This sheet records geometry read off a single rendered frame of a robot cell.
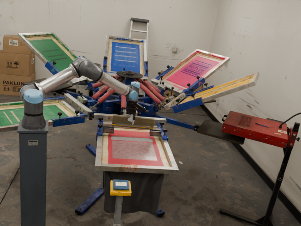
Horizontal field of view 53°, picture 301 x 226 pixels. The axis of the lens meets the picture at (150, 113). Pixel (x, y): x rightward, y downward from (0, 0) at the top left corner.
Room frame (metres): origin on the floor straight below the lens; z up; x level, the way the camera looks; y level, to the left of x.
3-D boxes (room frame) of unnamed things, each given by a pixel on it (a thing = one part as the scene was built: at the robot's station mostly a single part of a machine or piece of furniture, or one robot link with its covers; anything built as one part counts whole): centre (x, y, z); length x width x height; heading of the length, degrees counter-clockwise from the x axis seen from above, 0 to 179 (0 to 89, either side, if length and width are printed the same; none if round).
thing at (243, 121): (2.75, -1.05, 1.06); 0.61 x 0.46 x 0.12; 70
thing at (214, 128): (3.01, -0.35, 0.91); 1.34 x 0.40 x 0.08; 70
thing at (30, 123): (1.81, 0.76, 1.25); 0.15 x 0.15 x 0.10
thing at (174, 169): (2.20, 0.10, 0.97); 0.79 x 0.58 x 0.04; 10
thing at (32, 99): (1.82, 0.76, 1.37); 0.13 x 0.12 x 0.14; 34
